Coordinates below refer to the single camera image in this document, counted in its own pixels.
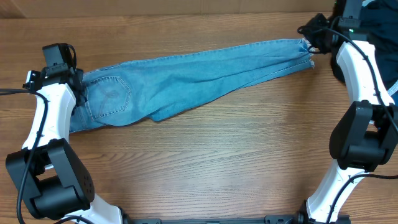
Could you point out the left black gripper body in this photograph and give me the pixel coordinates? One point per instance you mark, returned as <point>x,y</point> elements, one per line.
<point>80,90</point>

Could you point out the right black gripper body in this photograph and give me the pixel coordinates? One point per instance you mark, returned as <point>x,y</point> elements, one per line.
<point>315,32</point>

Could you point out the light blue denim jeans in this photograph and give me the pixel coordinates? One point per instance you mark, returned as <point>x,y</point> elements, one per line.
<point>160,88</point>

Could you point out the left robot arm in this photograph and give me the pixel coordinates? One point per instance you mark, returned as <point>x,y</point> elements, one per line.
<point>51,180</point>

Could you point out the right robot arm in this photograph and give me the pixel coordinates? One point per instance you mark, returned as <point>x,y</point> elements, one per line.
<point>366,135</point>

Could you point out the black garment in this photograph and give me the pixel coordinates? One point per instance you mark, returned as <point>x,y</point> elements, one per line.
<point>376,22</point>

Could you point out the white grey striped cloth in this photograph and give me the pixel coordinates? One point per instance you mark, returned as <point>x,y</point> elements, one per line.
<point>393,89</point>

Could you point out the cardboard wall panel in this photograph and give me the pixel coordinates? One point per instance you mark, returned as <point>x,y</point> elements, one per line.
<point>14,9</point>

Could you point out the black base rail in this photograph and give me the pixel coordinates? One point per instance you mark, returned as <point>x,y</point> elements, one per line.
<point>217,221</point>

